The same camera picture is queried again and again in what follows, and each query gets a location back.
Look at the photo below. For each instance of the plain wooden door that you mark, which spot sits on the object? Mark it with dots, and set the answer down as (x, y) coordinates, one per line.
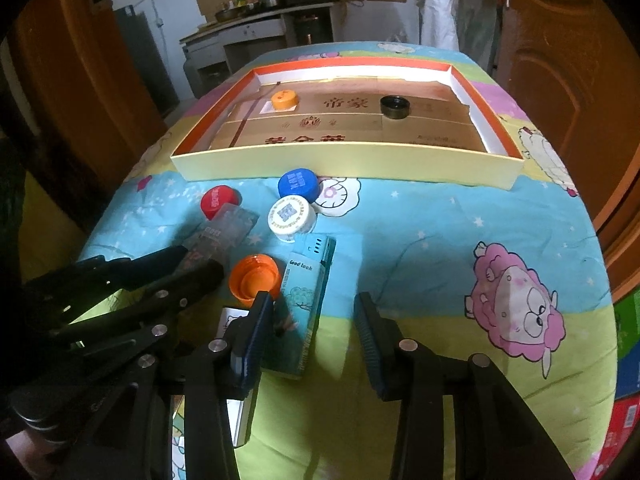
(70, 70)

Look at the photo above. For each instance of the blue bottle cap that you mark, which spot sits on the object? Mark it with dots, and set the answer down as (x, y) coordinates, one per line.
(298, 183)

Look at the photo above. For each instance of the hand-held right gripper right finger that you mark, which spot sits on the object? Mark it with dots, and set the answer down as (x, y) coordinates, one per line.
(369, 335)

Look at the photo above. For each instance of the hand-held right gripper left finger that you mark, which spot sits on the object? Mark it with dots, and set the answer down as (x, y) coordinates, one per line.
(255, 332)

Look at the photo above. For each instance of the dark frying pan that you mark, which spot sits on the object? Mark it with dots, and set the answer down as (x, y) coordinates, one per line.
(231, 11)

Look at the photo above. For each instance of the white sack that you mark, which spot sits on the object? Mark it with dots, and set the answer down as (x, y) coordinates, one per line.
(442, 15)

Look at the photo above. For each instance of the grey kitchen counter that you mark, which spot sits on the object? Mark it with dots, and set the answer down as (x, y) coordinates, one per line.
(250, 35)

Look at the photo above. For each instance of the clear patterned plastic box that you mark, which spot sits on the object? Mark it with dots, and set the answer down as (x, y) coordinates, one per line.
(225, 230)

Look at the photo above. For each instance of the stack of coloured cartons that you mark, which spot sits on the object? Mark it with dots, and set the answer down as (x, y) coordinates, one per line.
(625, 385)

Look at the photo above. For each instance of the red bottle cap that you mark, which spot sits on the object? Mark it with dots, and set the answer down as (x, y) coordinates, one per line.
(219, 200)

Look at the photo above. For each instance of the light blue lighter box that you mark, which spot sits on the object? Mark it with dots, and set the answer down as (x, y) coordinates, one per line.
(300, 310)

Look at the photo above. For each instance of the dark grey panel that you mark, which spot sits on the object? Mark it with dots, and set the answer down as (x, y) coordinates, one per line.
(145, 55)

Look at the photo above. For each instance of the yellow-orange ball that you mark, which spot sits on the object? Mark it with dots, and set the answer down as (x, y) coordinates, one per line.
(284, 100)

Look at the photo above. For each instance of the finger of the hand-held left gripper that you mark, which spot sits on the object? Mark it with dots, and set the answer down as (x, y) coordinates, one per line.
(125, 270)
(195, 282)

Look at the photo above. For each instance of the cartoon sheep printed blanket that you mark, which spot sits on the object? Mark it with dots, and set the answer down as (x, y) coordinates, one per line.
(425, 240)

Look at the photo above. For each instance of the shallow cardboard box orange rim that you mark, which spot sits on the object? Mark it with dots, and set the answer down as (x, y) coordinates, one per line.
(350, 162)

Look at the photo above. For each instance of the white box with dark print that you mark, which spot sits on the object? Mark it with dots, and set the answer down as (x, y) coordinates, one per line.
(239, 422)

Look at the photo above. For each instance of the black bottle cap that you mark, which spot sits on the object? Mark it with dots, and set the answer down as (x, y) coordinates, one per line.
(395, 106)

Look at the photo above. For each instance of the carved wooden door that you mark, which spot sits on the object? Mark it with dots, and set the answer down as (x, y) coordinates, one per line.
(555, 70)

